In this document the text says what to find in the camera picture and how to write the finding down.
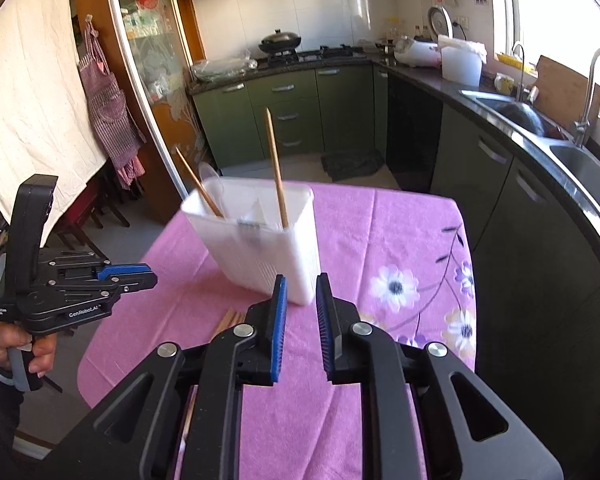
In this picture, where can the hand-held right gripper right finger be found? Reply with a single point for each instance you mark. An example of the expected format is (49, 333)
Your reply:
(325, 335)

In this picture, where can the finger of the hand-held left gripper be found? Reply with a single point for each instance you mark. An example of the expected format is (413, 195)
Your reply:
(125, 270)
(137, 285)

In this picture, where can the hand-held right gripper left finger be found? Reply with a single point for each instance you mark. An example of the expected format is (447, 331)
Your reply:
(275, 340)

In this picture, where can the wooden chopstick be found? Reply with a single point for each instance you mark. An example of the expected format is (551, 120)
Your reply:
(200, 184)
(239, 319)
(276, 165)
(231, 321)
(222, 324)

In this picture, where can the white plastic utensil holder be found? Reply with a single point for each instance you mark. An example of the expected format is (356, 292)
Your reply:
(270, 255)

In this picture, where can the dark wooden chairs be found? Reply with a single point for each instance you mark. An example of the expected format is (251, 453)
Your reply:
(87, 210)

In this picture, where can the pink floral tablecloth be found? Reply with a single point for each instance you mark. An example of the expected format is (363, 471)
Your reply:
(380, 230)

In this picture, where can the translucent plastic spoon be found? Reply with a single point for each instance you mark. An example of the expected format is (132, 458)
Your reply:
(209, 176)

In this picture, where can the pink checked apron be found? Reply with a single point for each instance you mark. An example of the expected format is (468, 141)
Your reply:
(107, 110)

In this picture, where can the dark floor mat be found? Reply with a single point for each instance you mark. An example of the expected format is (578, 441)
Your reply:
(352, 165)

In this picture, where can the white hanging cloth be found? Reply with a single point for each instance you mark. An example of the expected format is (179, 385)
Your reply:
(30, 100)

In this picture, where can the green lower cabinets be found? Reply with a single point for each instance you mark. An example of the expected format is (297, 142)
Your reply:
(260, 120)

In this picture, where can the sliding glass door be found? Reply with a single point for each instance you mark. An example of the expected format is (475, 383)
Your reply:
(155, 60)

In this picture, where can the dark lower cabinets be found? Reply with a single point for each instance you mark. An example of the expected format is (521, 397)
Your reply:
(505, 220)

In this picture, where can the plastic-wrapped dishes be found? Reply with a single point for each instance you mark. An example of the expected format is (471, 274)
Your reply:
(220, 69)

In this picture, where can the black wok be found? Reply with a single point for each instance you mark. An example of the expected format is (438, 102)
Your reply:
(280, 41)

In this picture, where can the black gas stove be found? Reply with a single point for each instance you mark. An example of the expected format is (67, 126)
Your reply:
(325, 54)

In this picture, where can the small steel pot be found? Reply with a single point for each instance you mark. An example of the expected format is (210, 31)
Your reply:
(386, 48)

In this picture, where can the dark pot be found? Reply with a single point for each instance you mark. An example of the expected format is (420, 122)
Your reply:
(522, 116)

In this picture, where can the white rice cooker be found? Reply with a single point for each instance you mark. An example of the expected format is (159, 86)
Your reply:
(417, 52)

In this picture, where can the white plastic bucket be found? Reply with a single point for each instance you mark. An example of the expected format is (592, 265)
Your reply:
(460, 65)

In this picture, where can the steel double sink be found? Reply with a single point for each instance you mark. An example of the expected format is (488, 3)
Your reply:
(580, 170)

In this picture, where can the small patterned mug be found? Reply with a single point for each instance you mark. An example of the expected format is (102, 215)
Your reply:
(504, 84)

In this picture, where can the yellow sponge tray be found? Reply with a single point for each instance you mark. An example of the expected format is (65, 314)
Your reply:
(512, 61)

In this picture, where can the small steel faucet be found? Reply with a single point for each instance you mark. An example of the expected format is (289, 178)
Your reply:
(521, 67)

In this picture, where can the white round appliance lid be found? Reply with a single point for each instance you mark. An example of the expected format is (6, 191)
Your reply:
(439, 22)

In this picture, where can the wooden cutting board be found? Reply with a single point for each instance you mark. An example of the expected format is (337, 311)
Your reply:
(560, 90)

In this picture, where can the tall steel faucet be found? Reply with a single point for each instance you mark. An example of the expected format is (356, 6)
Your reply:
(587, 95)

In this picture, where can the kitchen window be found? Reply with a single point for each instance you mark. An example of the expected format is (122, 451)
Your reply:
(555, 5)

